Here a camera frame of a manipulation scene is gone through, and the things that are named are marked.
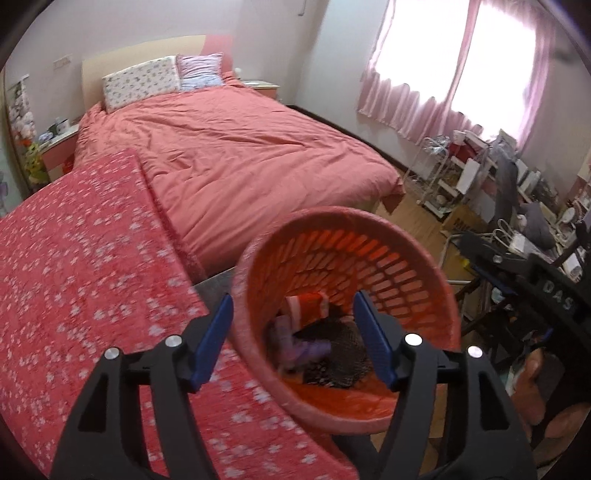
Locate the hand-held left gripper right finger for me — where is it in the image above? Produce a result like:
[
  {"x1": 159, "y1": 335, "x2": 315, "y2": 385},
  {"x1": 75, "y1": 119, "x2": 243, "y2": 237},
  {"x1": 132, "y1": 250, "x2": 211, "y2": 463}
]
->
[{"x1": 353, "y1": 290, "x2": 539, "y2": 480}]

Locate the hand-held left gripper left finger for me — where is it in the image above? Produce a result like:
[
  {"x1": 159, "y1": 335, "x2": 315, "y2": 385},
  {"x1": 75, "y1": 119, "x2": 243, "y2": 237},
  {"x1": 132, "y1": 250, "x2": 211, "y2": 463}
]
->
[{"x1": 52, "y1": 293, "x2": 235, "y2": 480}]

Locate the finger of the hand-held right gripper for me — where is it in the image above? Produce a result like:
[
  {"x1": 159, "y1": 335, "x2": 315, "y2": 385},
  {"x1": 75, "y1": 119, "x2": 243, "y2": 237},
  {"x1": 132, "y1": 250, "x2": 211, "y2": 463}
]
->
[{"x1": 455, "y1": 231, "x2": 532, "y2": 298}]

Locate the brown plaid cloth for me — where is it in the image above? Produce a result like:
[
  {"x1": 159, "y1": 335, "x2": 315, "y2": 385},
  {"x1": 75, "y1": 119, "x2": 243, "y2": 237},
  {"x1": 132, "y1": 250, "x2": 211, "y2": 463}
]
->
[{"x1": 295, "y1": 318, "x2": 375, "y2": 388}]

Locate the red white noodle cup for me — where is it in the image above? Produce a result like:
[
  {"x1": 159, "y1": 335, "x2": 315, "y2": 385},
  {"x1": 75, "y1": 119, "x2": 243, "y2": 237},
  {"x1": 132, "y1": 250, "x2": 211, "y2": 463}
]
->
[{"x1": 284, "y1": 292, "x2": 329, "y2": 330}]

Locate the orange plastic basket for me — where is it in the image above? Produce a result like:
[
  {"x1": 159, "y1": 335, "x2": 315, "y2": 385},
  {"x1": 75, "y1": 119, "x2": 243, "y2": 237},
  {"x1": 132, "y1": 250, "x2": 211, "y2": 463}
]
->
[{"x1": 231, "y1": 208, "x2": 462, "y2": 437}]

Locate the person's right forearm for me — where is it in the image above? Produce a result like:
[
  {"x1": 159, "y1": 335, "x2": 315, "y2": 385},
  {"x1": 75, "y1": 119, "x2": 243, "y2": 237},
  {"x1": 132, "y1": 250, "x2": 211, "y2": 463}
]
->
[{"x1": 542, "y1": 397, "x2": 591, "y2": 462}]

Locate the person's right hand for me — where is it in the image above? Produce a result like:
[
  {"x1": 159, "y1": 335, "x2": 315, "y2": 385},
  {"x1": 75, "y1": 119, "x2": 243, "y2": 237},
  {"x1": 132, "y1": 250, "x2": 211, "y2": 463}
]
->
[{"x1": 517, "y1": 346, "x2": 561, "y2": 425}]

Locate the white paper bag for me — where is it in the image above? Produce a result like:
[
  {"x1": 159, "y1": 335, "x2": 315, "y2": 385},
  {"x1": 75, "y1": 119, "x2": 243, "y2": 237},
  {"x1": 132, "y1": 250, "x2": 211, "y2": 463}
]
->
[{"x1": 492, "y1": 228, "x2": 536, "y2": 254}]

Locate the cardboard box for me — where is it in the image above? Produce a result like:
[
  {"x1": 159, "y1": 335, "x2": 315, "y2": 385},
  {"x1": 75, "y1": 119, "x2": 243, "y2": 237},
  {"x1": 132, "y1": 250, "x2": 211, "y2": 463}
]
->
[{"x1": 441, "y1": 203, "x2": 497, "y2": 236}]

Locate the grey cloth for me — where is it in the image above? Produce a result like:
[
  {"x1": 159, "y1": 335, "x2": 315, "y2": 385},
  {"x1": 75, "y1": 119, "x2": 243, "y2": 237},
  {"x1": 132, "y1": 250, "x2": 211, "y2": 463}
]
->
[{"x1": 519, "y1": 200, "x2": 557, "y2": 247}]

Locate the cluttered desk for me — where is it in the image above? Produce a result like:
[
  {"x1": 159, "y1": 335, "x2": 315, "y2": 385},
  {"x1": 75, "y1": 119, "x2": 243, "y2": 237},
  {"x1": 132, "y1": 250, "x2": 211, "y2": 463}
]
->
[{"x1": 485, "y1": 129, "x2": 591, "y2": 287}]

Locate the red floral tablecloth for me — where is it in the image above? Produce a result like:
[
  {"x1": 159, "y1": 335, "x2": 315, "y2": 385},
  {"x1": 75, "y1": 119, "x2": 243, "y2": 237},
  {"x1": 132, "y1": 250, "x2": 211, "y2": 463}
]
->
[{"x1": 0, "y1": 148, "x2": 361, "y2": 480}]

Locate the coral bed duvet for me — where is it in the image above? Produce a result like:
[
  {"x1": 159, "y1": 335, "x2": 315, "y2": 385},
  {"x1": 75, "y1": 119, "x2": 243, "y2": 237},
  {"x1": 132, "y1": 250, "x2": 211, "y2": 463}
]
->
[{"x1": 74, "y1": 76, "x2": 404, "y2": 278}]

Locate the pink curtain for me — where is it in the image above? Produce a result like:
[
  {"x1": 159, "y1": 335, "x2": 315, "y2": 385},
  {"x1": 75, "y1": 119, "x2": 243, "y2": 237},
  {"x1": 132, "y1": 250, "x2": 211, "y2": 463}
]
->
[{"x1": 358, "y1": 0, "x2": 559, "y2": 153}]

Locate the pink white nightstand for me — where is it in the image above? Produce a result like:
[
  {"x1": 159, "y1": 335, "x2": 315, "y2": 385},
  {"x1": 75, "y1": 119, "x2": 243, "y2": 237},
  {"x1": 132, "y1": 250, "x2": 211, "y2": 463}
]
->
[
  {"x1": 242, "y1": 79, "x2": 281, "y2": 102},
  {"x1": 39, "y1": 124, "x2": 80, "y2": 183}
]

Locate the yellow green plush toy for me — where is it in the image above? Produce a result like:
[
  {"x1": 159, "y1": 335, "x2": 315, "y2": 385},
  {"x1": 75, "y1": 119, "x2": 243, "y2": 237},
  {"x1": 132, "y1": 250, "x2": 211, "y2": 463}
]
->
[{"x1": 23, "y1": 141, "x2": 49, "y2": 181}]

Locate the flower print sliding wardrobe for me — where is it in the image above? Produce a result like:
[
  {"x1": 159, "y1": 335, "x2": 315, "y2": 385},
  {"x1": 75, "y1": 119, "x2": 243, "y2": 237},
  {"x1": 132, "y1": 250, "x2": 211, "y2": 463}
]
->
[{"x1": 0, "y1": 69, "x2": 28, "y2": 217}]

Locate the white floral pillow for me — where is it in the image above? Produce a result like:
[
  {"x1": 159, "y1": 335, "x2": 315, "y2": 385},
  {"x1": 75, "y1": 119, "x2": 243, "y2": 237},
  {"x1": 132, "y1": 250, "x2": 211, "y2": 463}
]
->
[{"x1": 102, "y1": 55, "x2": 182, "y2": 112}]

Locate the pink striped pillow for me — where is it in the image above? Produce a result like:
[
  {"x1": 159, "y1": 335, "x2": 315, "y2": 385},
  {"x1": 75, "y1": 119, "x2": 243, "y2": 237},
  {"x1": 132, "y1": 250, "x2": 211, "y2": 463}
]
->
[{"x1": 175, "y1": 53, "x2": 227, "y2": 92}]

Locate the clear tube of plush toys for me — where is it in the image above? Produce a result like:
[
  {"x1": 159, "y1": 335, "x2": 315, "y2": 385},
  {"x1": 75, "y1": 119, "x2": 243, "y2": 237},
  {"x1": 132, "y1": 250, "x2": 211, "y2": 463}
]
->
[{"x1": 7, "y1": 76, "x2": 38, "y2": 144}]

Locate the beige and pink headboard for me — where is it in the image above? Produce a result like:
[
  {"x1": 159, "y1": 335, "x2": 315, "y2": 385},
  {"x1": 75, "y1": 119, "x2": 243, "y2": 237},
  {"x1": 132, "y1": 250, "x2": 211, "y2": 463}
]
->
[{"x1": 82, "y1": 34, "x2": 234, "y2": 114}]

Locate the white wire rack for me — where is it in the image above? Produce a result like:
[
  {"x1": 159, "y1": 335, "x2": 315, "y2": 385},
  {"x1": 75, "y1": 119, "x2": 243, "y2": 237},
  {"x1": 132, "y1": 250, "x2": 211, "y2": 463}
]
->
[{"x1": 406, "y1": 136, "x2": 490, "y2": 217}]

